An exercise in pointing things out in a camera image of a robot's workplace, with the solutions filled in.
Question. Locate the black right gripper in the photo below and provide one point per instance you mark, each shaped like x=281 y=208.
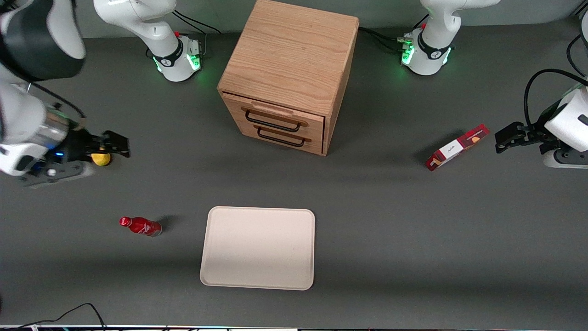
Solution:
x=78 y=144

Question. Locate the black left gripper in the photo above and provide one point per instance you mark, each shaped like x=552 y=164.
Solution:
x=534 y=136

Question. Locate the wooden drawer with wood grip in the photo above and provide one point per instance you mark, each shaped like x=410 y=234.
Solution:
x=275 y=108

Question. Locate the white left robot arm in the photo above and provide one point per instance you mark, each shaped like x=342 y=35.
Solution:
x=436 y=27

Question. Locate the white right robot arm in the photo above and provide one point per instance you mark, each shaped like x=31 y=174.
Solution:
x=138 y=18

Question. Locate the oak wooden drawer cabinet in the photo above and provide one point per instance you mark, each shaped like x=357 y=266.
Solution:
x=289 y=50

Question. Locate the yellow lemon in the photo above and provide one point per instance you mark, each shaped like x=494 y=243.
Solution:
x=101 y=160

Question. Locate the red and white carton box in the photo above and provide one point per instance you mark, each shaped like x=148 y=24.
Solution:
x=455 y=148

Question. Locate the red soda bottle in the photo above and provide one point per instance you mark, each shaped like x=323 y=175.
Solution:
x=140 y=226

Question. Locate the beige plastic tray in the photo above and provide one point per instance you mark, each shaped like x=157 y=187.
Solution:
x=257 y=253

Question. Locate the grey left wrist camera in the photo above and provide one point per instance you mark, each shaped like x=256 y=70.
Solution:
x=565 y=160

